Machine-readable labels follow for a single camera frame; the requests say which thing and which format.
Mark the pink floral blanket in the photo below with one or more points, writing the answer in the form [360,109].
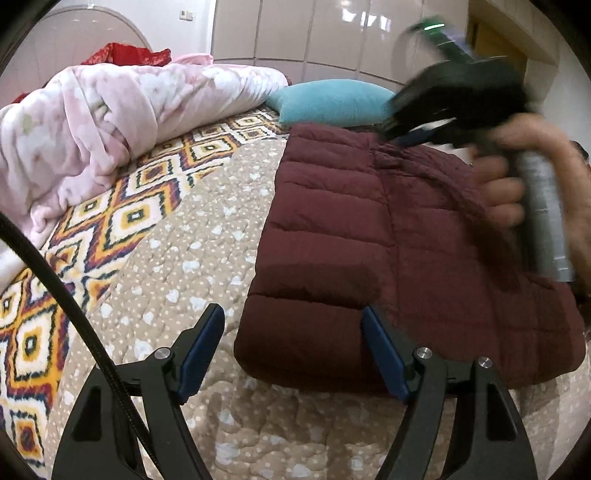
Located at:
[92,120]

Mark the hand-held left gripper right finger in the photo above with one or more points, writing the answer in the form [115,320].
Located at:
[383,355]

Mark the red cloth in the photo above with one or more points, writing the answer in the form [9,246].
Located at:
[124,55]

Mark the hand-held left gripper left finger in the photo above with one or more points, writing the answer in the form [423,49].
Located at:
[203,346]

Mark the wall light switch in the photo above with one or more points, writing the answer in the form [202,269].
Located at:
[187,14]

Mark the maroon quilted jacket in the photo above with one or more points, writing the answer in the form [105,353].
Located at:
[332,240]

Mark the white arched headboard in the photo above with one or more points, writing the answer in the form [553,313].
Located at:
[69,41]

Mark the teal pillow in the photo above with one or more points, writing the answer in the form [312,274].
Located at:
[323,101]

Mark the wooden door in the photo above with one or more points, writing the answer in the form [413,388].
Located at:
[482,34]

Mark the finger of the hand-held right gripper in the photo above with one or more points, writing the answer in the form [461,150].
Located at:
[418,134]

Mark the patterned quilted bedspread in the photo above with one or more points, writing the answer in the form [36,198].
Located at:
[184,258]

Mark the person's right forearm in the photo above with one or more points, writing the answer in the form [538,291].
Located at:
[579,240]

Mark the person's right hand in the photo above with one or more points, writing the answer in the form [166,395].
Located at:
[501,189]

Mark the white wardrobe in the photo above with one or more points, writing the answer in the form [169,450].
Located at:
[300,32]

